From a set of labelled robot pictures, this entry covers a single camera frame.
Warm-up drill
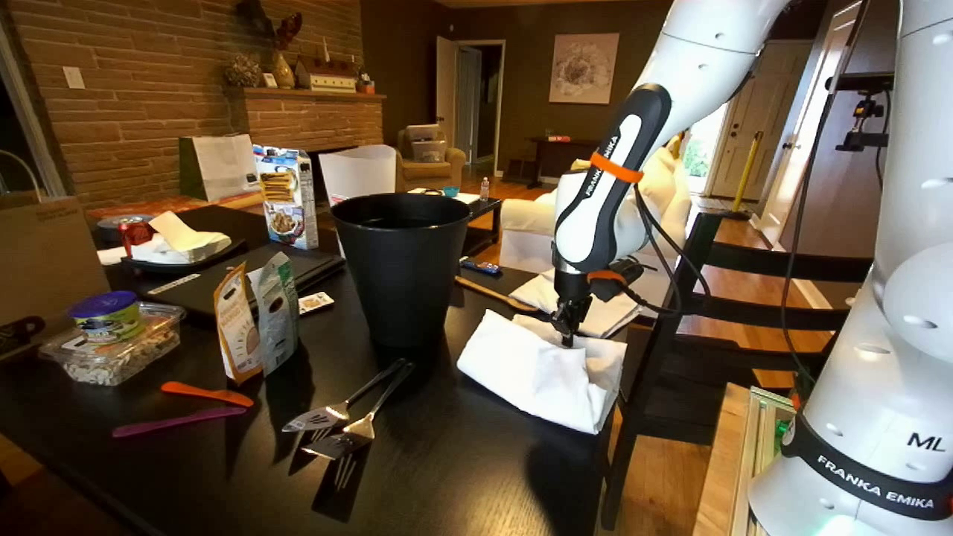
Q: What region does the cereal box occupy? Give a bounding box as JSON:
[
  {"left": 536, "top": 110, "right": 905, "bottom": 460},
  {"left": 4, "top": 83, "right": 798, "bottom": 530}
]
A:
[{"left": 253, "top": 145, "right": 318, "bottom": 250}]

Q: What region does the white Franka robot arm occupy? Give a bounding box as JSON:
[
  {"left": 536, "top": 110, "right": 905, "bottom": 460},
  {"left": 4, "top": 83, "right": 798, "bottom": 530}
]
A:
[{"left": 555, "top": 0, "right": 953, "bottom": 536}]

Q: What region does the clear plastic food container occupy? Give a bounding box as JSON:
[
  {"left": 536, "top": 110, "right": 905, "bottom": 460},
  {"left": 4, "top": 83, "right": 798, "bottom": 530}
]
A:
[{"left": 43, "top": 303, "right": 184, "bottom": 387}]

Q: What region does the white paper bag right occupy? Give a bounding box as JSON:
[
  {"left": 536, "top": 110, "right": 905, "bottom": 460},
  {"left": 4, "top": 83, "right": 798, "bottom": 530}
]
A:
[{"left": 318, "top": 142, "right": 399, "bottom": 207}]

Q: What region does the framed wall picture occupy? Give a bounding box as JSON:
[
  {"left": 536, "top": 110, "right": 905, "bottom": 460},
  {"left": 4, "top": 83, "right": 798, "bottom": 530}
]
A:
[{"left": 548, "top": 32, "right": 619, "bottom": 105}]

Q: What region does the black plastic bin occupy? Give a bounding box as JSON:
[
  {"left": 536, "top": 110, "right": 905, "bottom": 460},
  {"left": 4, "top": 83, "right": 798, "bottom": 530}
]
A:
[{"left": 330, "top": 195, "right": 470, "bottom": 354}]

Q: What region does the metal fork turner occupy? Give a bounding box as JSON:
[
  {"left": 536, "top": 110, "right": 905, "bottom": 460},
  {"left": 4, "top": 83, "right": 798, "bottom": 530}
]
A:
[{"left": 307, "top": 361, "right": 414, "bottom": 463}]

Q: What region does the white paper bag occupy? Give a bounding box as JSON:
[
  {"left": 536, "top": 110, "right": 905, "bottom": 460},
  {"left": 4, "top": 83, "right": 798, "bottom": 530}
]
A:
[
  {"left": 318, "top": 142, "right": 399, "bottom": 207},
  {"left": 179, "top": 134, "right": 260, "bottom": 204}
]

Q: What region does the white napkin stack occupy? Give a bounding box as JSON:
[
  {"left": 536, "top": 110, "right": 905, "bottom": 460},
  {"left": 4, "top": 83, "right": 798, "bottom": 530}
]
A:
[{"left": 132, "top": 212, "right": 232, "bottom": 266}]

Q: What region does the grey green snack pouch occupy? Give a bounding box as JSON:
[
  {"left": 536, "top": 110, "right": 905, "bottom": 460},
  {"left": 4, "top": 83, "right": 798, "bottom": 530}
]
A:
[{"left": 247, "top": 254, "right": 298, "bottom": 372}]

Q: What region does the small white packet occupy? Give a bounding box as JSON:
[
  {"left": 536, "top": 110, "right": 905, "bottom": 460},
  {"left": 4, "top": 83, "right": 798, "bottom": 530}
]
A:
[{"left": 298, "top": 293, "right": 335, "bottom": 320}]

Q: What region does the brown white snack pouch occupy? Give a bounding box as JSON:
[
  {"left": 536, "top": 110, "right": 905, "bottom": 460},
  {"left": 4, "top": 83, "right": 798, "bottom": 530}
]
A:
[{"left": 214, "top": 266, "right": 263, "bottom": 385}]

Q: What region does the dark wooden chair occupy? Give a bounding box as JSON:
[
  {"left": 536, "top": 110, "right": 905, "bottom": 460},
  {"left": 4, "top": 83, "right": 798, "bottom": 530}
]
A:
[{"left": 601, "top": 214, "right": 869, "bottom": 530}]

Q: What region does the orange plastic knife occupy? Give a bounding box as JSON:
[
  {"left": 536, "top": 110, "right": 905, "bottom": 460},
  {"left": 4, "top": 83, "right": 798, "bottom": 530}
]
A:
[{"left": 162, "top": 381, "right": 257, "bottom": 409}]

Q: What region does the white towel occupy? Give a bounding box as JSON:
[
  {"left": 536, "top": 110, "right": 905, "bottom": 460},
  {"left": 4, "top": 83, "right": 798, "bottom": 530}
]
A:
[{"left": 457, "top": 314, "right": 625, "bottom": 436}]

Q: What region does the metal spatula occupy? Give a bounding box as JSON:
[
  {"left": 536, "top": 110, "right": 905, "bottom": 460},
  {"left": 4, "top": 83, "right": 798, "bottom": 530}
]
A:
[{"left": 286, "top": 363, "right": 399, "bottom": 431}]

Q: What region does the folded white cloth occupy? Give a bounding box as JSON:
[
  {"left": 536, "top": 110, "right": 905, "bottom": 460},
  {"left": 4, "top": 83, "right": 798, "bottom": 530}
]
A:
[{"left": 514, "top": 272, "right": 642, "bottom": 338}]

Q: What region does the blue lid jar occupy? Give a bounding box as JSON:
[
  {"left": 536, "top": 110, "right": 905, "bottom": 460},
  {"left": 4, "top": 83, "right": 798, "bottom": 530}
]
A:
[{"left": 73, "top": 290, "right": 144, "bottom": 342}]

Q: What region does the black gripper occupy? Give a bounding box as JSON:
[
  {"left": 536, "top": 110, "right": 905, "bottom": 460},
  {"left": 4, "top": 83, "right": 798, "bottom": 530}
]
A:
[{"left": 555, "top": 268, "right": 594, "bottom": 349}]

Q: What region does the black camera on stand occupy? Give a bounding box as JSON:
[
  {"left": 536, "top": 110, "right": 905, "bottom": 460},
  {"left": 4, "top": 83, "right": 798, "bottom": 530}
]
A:
[{"left": 835, "top": 71, "right": 893, "bottom": 151}]

